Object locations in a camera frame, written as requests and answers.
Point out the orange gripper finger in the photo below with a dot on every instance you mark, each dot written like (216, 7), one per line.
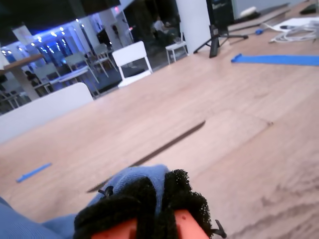
(119, 206)
(184, 199)

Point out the blue printed T-shirt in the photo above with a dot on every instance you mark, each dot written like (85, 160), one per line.
(139, 174)

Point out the short blue tape piece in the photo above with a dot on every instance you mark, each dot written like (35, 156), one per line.
(33, 173)

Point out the white plain chair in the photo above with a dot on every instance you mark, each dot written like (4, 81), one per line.
(37, 112)

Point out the small white side table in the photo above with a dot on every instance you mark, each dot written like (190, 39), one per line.
(177, 46)

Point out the white open-back chair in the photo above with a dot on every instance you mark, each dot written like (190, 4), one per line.
(129, 53)

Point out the black tripod stand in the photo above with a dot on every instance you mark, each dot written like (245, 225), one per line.
(214, 47)

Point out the long blue tape strip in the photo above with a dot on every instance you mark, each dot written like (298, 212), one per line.
(274, 59)

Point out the seated background person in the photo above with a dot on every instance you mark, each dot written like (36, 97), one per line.
(158, 25)

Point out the small blue object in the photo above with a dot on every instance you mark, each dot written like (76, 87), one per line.
(259, 32)

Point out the grey flat laptop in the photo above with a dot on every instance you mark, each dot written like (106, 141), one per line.
(249, 23)

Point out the white paper sheet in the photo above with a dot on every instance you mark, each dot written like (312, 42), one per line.
(299, 22)

